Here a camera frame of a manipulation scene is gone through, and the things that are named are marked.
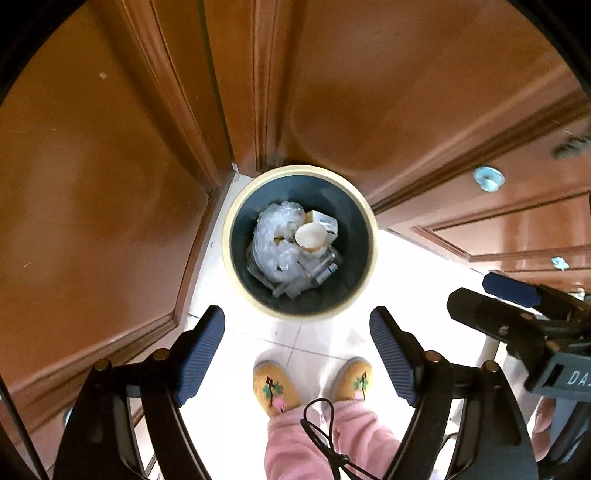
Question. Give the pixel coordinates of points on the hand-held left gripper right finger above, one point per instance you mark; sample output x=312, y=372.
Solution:
x=392, y=355

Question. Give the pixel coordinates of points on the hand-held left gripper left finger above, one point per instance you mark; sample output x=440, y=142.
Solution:
x=203, y=350

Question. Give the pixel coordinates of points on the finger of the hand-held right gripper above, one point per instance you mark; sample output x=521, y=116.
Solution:
x=508, y=286
x=485, y=314

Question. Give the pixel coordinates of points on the clear plastic bag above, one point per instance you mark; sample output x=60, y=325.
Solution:
x=323, y=270
x=272, y=240

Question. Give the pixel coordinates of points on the round cream-rimmed trash bin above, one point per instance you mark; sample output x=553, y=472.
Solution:
x=353, y=221

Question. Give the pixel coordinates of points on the paper cup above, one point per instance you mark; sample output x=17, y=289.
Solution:
x=310, y=236

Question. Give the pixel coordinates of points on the cream carton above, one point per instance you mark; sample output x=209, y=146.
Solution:
x=325, y=221

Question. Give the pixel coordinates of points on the person's right hand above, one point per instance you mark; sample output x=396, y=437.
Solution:
x=545, y=424

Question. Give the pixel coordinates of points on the yellow knitted slipper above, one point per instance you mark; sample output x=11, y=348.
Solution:
x=355, y=381
x=276, y=385

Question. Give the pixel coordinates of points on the pale blue cabinet knob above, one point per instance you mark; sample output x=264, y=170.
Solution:
x=488, y=177
x=560, y=263

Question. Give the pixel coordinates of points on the pink fleece pants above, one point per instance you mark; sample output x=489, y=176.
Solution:
x=295, y=443

